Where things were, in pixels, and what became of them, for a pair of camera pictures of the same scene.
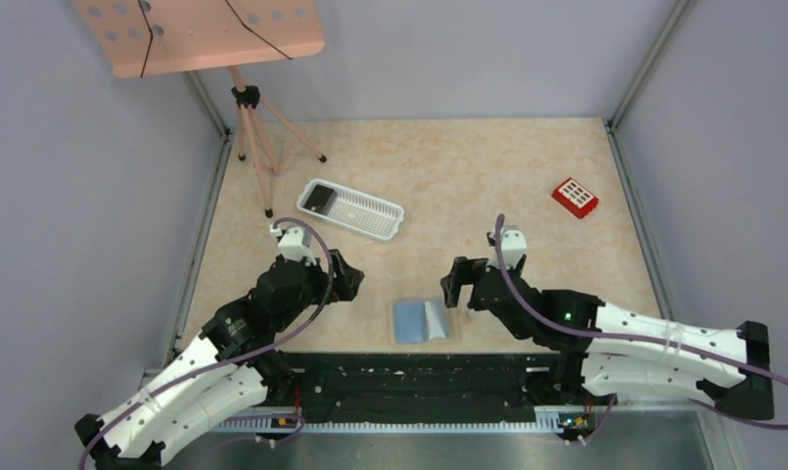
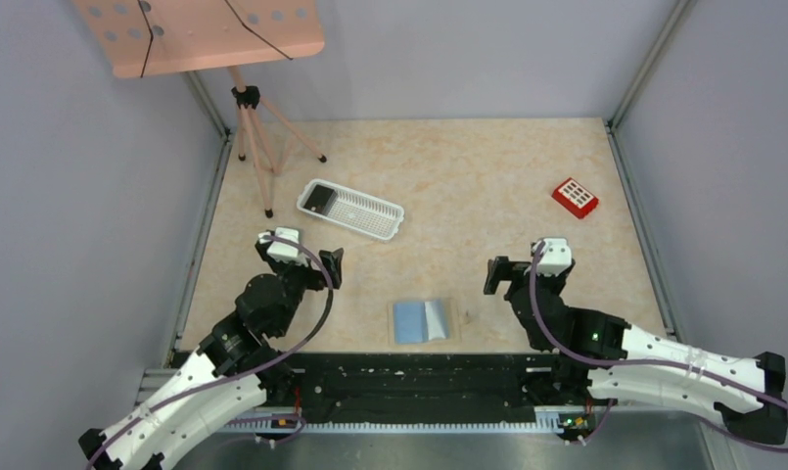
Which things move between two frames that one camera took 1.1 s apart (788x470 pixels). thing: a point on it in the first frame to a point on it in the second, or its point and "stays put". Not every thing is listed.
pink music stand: [145, 36] stays put
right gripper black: [459, 275] to [501, 268]
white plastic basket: [351, 210] stays put
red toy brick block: [576, 198] stays put
